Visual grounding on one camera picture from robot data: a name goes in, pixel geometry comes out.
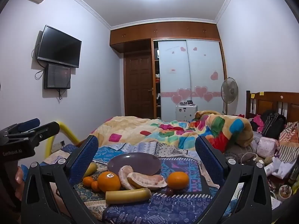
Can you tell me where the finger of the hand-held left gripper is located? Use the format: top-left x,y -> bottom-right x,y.
0,118 -> 41,137
26,121 -> 60,144

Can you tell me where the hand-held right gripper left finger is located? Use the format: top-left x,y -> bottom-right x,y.
21,135 -> 103,224

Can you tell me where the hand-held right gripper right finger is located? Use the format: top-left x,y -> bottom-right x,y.
195,135 -> 272,224

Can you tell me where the yellow banana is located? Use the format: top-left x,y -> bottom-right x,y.
105,188 -> 152,204
83,162 -> 98,178

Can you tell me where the large orange with sticker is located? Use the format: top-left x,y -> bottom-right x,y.
97,171 -> 121,193

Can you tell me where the medium orange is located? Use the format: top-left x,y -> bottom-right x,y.
167,171 -> 189,190

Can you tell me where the brown round plate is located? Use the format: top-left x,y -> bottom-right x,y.
107,152 -> 162,176

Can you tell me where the person's left hand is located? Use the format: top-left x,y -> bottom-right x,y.
14,167 -> 25,201

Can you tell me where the yellow plastic chair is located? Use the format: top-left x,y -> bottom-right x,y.
45,121 -> 81,161

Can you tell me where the white box appliance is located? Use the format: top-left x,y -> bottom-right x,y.
176,100 -> 198,122

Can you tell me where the pink patterned bag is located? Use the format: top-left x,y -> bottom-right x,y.
257,136 -> 278,158

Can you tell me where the colourful patchwork blanket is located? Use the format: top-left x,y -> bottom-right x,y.
90,111 -> 254,153

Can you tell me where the pink clothing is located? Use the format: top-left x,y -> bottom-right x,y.
251,114 -> 264,132

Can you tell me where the blue patterned bedsheet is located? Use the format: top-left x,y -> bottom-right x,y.
40,141 -> 234,224

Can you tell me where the standing electric fan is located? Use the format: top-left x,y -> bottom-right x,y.
221,77 -> 239,115

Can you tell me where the black backpack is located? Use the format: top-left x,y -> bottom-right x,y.
262,112 -> 286,140

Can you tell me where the wooden bed headboard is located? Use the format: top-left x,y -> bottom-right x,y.
245,91 -> 299,124

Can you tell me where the striped bag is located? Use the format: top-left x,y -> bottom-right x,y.
278,121 -> 299,166

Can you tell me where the wooden wardrobe with sliding doors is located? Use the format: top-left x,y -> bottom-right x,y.
110,21 -> 228,122

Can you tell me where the brown wooden door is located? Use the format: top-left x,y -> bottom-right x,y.
123,51 -> 155,119

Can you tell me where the black wall cable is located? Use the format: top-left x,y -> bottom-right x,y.
31,44 -> 47,80

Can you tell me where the white charger with cable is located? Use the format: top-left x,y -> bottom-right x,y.
238,152 -> 265,168

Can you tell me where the small black wall monitor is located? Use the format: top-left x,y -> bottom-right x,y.
44,63 -> 71,90

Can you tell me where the wall-mounted black television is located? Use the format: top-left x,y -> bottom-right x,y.
37,25 -> 82,69

